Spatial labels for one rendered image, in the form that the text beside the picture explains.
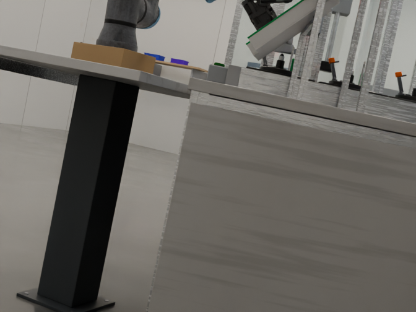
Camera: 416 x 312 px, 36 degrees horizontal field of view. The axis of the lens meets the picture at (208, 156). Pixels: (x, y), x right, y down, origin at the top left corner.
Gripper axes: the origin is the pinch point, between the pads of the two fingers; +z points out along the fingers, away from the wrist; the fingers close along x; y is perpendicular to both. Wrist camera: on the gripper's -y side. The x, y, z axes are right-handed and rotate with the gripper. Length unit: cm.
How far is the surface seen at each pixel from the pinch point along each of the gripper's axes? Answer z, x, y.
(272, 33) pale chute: -1.1, 48.6, 9.8
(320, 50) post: 9.3, -17.9, -11.6
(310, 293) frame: 61, 75, 38
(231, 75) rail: 1.5, 17.0, 24.3
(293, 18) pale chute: -1.3, 49.5, 2.8
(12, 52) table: -38, 39, 79
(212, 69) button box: -4.8, 2.0, 28.3
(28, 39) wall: -265, -807, 240
